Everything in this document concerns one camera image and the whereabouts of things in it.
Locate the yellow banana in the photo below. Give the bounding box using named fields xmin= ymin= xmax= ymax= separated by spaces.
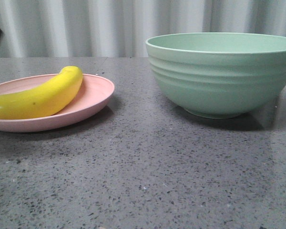
xmin=0 ymin=66 xmax=83 ymax=120

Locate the pink plate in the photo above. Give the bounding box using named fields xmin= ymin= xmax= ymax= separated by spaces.
xmin=0 ymin=74 xmax=115 ymax=133

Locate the green ribbed bowl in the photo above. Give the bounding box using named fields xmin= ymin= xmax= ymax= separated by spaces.
xmin=146 ymin=32 xmax=286 ymax=119

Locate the white pleated curtain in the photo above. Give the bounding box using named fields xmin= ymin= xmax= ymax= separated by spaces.
xmin=0 ymin=0 xmax=286 ymax=57

